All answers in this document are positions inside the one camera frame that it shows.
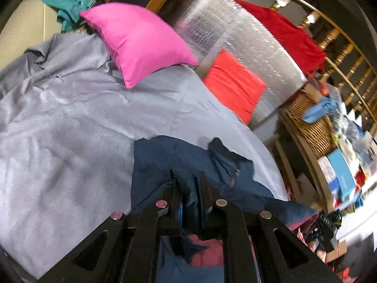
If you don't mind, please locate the navy blue zip jacket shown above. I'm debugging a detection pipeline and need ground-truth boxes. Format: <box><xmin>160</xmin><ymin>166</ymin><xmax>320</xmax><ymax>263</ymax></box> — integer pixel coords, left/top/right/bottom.
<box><xmin>130</xmin><ymin>136</ymin><xmax>320</xmax><ymax>283</ymax></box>

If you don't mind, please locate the grey blanket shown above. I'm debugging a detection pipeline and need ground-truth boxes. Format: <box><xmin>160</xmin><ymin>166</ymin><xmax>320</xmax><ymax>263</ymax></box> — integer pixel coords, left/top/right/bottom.
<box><xmin>0</xmin><ymin>32</ymin><xmax>289</xmax><ymax>280</ymax></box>

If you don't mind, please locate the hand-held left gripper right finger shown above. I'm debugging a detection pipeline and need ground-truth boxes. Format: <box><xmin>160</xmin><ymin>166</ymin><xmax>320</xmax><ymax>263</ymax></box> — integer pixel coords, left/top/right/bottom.
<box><xmin>194</xmin><ymin>171</ymin><xmax>342</xmax><ymax>283</ymax></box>

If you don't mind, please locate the silver foil-wrapped board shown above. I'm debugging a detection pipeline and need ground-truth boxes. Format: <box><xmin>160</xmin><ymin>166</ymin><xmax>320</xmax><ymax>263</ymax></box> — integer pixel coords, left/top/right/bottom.
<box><xmin>172</xmin><ymin>0</ymin><xmax>308</xmax><ymax>127</ymax></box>

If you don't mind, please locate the wicker basket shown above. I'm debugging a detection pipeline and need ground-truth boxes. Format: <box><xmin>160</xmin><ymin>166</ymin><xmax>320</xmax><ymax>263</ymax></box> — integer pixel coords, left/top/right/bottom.
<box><xmin>284</xmin><ymin>90</ymin><xmax>338</xmax><ymax>160</ymax></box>

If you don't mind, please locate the white patterned box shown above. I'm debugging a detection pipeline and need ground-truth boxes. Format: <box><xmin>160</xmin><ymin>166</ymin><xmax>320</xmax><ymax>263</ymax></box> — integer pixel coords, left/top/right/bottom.
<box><xmin>316</xmin><ymin>156</ymin><xmax>339</xmax><ymax>195</ymax></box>

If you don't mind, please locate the red cloth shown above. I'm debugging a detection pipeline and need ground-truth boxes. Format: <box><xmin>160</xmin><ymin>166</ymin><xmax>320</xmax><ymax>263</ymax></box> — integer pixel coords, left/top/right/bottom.
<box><xmin>233</xmin><ymin>0</ymin><xmax>327</xmax><ymax>79</ymax></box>

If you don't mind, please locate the wooden stair railing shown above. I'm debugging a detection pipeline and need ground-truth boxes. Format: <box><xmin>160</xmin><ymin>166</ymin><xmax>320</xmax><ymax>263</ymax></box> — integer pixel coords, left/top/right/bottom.
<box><xmin>203</xmin><ymin>0</ymin><xmax>377</xmax><ymax>130</ymax></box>

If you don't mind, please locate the wooden table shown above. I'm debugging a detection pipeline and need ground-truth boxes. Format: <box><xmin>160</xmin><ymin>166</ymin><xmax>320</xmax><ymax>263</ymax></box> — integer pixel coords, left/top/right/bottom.
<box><xmin>272</xmin><ymin>109</ymin><xmax>357</xmax><ymax>213</ymax></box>

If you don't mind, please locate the light blue shoe box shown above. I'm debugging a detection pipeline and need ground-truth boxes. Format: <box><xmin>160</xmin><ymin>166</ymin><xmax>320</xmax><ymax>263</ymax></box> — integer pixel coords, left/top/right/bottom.
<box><xmin>326</xmin><ymin>148</ymin><xmax>358</xmax><ymax>202</ymax></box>

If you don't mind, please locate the red-orange pillow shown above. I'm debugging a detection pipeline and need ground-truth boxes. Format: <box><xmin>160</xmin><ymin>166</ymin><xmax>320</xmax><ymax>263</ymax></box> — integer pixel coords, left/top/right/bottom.
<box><xmin>203</xmin><ymin>50</ymin><xmax>267</xmax><ymax>125</ymax></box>

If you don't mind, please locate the pink pillow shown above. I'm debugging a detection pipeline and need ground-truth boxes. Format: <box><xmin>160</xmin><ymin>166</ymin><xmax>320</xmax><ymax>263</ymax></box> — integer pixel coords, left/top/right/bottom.
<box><xmin>80</xmin><ymin>2</ymin><xmax>200</xmax><ymax>89</ymax></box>

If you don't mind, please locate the light blue cloth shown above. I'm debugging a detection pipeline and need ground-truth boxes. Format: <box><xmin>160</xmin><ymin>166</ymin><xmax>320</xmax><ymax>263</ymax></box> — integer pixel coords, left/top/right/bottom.
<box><xmin>302</xmin><ymin>97</ymin><xmax>339</xmax><ymax>124</ymax></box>

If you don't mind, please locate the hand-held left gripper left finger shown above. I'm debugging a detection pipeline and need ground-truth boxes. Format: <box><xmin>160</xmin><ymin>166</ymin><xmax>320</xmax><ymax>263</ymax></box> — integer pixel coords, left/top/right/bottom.
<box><xmin>45</xmin><ymin>169</ymin><xmax>184</xmax><ymax>283</ymax></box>

